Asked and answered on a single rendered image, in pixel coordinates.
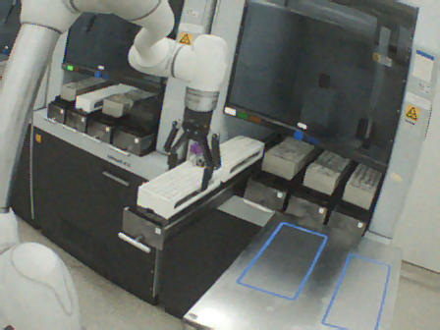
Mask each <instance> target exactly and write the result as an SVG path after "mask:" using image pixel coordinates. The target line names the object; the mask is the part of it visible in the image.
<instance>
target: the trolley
mask: <svg viewBox="0 0 440 330"><path fill-rule="evenodd" d="M402 256H403V249H402V248H398V247H393V246H389V245H388V244H387V245H386V244H384V243H380V242H376V241H375V240H372V239H368V238H366V237H362V236H358V235H356V234H351V233H350V232H346V231H343V230H339V229H337V228H333V227H330V226H328V225H327V226H325V225H324V224H321V223H319V222H318V223H316V222H314V221H311V220H309V219H304V218H302V217H300V216H297V215H293V214H290V213H288V212H285V211H282V210H279V209H276V210H275V211H274V213H273V214H272V215H271V217H270V218H269V219H268V220H267V222H266V223H265V224H264V225H263V227H262V228H261V229H260V231H259V232H258V233H257V234H256V236H255V237H254V238H253V240H251V241H250V242H249V244H248V245H247V247H246V248H245V249H244V250H243V251H242V252H241V253H240V255H239V256H238V257H237V258H236V259H235V260H234V261H233V263H232V265H231V266H230V267H229V268H228V269H227V271H226V272H224V273H223V275H222V276H221V277H219V279H218V280H217V281H216V282H215V283H214V284H213V286H212V287H211V288H210V289H209V290H208V291H207V292H206V293H205V294H204V295H203V297H202V298H200V300H199V301H197V303H196V304H195V305H194V306H193V307H192V308H191V310H189V312H187V313H186V315H185V316H184V317H183V320H182V322H183V324H184V327H183V330H197V329H198V330H390V327H391V322H392V317H393V312H394V306H395V301H396V295H397V290H398V284H399V278H400V271H401V264H402Z"/></svg>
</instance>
